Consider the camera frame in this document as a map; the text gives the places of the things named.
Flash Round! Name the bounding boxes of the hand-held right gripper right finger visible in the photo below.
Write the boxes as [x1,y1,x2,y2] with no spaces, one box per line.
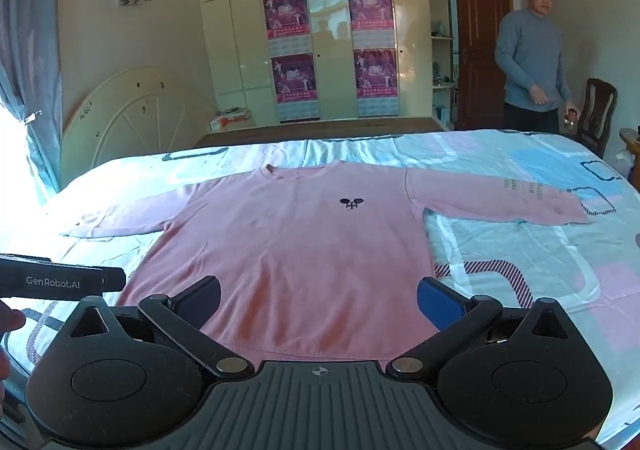
[386,276,583,379]

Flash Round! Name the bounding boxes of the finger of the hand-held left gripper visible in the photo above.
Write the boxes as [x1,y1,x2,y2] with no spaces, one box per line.
[102,267,127,292]

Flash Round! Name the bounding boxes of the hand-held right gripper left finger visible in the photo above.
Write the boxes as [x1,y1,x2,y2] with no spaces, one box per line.
[59,276,256,379]

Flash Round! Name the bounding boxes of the pink sweater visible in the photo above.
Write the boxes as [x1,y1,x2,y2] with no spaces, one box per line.
[60,161,593,372]

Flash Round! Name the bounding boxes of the person's left hand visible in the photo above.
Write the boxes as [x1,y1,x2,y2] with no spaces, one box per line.
[0,300,27,411]

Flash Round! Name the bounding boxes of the patterned bed sheet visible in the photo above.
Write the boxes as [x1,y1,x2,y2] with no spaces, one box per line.
[0,127,640,450]

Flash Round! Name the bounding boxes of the cream round headboard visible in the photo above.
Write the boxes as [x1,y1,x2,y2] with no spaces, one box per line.
[61,66,215,191]

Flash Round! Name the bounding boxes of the stack of books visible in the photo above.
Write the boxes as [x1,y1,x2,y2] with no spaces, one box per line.
[208,107,254,132]

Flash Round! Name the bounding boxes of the blue curtain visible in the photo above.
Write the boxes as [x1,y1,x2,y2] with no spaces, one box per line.
[0,0,65,193]

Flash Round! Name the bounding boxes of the dark wooden bed board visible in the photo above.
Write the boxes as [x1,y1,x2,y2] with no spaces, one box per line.
[192,117,453,149]

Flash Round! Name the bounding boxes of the open corner shelf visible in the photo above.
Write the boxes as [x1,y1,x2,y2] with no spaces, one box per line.
[424,0,459,127]

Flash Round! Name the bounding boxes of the dark wooden chair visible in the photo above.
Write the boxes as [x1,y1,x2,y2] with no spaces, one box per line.
[575,78,619,158]

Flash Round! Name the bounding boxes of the brown wooden door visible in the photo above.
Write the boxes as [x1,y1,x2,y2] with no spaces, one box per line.
[452,0,516,131]

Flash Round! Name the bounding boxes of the pink wall poster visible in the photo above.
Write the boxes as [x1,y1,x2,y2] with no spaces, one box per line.
[353,48,400,117]
[263,0,309,54]
[347,0,396,48]
[271,53,320,122]

